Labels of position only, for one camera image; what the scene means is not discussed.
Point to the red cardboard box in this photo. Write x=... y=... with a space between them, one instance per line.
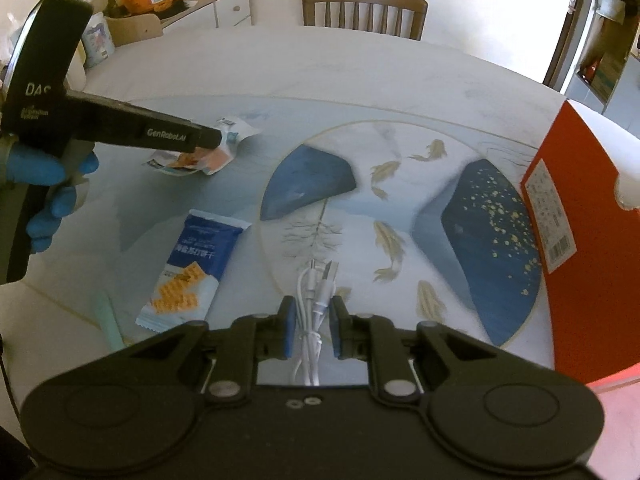
x=590 y=310

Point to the blue biscuit packet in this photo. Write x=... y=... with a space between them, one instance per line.
x=200 y=245

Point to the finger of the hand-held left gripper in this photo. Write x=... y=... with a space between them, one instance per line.
x=210 y=137

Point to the person's left hand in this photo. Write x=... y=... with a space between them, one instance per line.
x=35 y=167

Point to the open cardboard box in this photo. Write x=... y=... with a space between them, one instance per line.
x=132 y=30

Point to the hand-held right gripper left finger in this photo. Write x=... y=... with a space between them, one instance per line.
x=287 y=330

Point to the hanging grey bag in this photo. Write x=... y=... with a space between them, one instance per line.
x=611 y=7

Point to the small cardboard box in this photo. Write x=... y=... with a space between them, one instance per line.
x=607 y=77

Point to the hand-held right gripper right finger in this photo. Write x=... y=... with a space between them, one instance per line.
x=336 y=330

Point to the white cabinet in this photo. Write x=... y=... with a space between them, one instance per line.
x=232 y=7

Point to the grey shelf cabinet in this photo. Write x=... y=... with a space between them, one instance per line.
x=582 y=91

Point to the brown door frame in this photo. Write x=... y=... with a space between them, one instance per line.
x=565 y=50

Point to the white packet with blue print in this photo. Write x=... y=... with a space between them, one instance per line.
x=97 y=40

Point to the white orange snack wrapper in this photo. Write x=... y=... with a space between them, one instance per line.
x=235 y=132

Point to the painted glass desktop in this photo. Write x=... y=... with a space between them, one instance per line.
x=350 y=70

